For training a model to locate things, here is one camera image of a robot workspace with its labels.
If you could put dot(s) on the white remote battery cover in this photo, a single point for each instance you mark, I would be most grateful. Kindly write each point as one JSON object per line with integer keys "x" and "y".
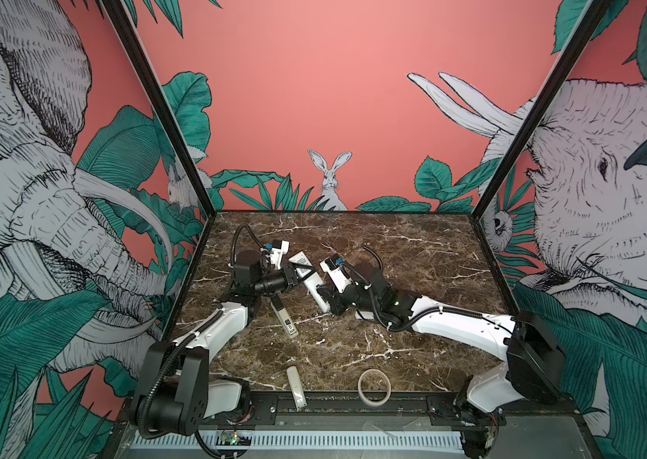
{"x": 296, "y": 387}

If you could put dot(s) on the small circuit board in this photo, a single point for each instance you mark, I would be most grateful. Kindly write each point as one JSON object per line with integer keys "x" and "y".
{"x": 228, "y": 439}

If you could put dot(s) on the right black frame post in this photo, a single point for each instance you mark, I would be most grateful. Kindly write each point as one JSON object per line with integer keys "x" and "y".
{"x": 588, "y": 22}

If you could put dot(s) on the left black frame post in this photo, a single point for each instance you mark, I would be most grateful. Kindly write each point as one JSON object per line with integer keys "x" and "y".
{"x": 125, "y": 30}

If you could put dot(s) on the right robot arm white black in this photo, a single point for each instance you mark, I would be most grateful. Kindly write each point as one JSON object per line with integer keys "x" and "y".
{"x": 531, "y": 358}

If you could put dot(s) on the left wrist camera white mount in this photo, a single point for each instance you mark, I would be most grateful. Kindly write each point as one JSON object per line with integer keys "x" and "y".
{"x": 276, "y": 252}

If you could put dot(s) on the black front mounting rail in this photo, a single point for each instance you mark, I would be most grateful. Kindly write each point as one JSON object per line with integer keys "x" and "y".
{"x": 452, "y": 409}

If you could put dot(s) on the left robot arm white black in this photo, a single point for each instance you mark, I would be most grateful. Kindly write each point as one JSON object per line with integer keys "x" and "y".
{"x": 174, "y": 393}

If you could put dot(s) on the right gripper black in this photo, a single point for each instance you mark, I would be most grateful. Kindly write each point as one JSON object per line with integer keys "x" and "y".
{"x": 336, "y": 304}

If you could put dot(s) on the black white marker pen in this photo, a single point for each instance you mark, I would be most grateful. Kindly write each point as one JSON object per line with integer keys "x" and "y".
{"x": 283, "y": 316}

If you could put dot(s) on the white remote control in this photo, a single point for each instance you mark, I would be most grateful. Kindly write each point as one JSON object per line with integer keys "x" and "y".
{"x": 309, "y": 277}

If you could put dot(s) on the black frame post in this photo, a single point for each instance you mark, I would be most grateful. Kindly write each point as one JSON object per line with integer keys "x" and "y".
{"x": 125, "y": 30}
{"x": 588, "y": 22}

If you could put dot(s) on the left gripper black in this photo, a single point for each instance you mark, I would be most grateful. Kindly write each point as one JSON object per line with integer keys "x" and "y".
{"x": 290, "y": 274}

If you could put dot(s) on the white ventilation grille strip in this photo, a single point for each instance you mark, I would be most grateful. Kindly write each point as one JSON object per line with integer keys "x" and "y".
{"x": 374, "y": 440}

